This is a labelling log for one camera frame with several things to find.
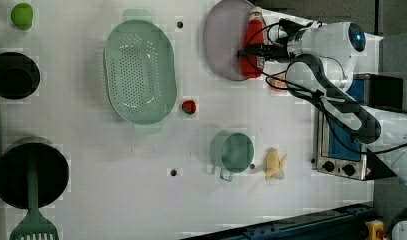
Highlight silver toaster oven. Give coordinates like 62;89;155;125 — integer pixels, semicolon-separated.
312;74;403;181

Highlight large black pot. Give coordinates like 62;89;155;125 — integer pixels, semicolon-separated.
0;137;69;209

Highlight yellow red emergency button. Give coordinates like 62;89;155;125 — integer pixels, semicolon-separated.
365;220;392;240

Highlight green toy apple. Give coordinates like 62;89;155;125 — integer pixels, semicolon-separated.
10;3;34;30

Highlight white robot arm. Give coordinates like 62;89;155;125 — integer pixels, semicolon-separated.
236;19;407;186

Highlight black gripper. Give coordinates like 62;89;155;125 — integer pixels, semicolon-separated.
237;44;290;63

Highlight green mug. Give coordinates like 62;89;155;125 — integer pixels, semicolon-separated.
210;131;254;182

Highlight toy banana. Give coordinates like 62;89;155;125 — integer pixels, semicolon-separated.
264;148;287;181

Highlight lilac round plate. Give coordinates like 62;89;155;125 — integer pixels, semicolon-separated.
202;0;255;81

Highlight toy strawberry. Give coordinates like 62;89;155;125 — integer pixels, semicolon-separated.
181;100;197;115

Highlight green perforated colander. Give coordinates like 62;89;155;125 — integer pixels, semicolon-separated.
103;9;177;135

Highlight green slotted spatula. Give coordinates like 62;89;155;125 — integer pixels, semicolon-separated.
9;150;59;240

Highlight small black pot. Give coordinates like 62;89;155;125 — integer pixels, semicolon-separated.
0;52;40;99

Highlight red ketchup bottle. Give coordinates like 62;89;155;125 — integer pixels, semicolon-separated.
240;7;266;78

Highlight toy orange slice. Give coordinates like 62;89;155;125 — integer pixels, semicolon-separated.
270;76;287;92

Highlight blue metal frame rail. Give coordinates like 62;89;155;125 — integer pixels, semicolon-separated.
181;204;376;240

